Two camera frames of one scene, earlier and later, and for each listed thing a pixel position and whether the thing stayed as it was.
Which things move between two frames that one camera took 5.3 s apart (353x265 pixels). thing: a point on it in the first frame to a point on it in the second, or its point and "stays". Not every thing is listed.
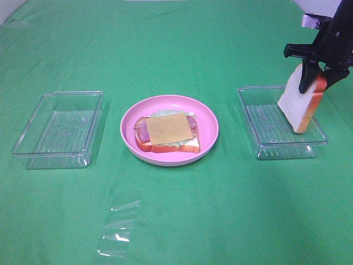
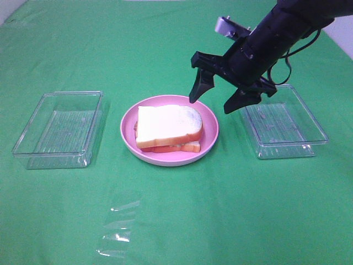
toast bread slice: [192, 146] stays
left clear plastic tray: [61, 133] stays
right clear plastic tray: [272, 133] stays
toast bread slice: [299, 109] to [164, 125]
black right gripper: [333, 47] to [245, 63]
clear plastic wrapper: [117, 229] stays
